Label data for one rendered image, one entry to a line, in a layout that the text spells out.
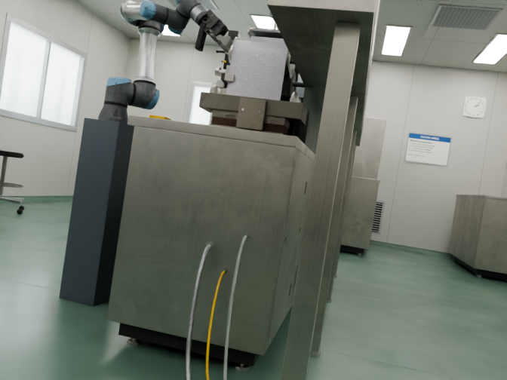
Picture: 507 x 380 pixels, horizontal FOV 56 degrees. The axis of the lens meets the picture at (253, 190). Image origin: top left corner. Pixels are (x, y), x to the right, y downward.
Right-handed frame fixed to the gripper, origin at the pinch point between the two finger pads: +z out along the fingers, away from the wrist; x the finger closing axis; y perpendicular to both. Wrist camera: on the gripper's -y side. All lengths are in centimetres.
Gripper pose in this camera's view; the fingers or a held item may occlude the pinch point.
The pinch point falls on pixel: (227, 52)
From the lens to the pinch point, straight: 218.4
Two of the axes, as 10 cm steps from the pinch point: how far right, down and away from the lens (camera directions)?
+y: 7.3, -6.7, -1.5
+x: 2.1, 0.1, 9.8
